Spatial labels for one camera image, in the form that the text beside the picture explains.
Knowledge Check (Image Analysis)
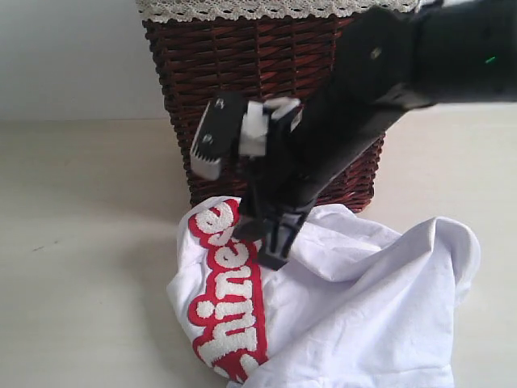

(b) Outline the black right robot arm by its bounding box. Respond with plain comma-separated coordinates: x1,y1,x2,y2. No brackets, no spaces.
233,1,516,270

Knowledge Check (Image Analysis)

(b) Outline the dark brown wicker basket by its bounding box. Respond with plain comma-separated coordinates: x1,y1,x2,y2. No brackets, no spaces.
141,11,385,214

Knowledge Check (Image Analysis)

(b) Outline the white t-shirt with red lettering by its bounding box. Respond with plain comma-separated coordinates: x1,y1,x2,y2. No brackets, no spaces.
166,196,481,387

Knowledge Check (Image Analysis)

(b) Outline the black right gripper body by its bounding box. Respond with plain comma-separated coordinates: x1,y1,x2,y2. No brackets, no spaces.
242,7,414,226

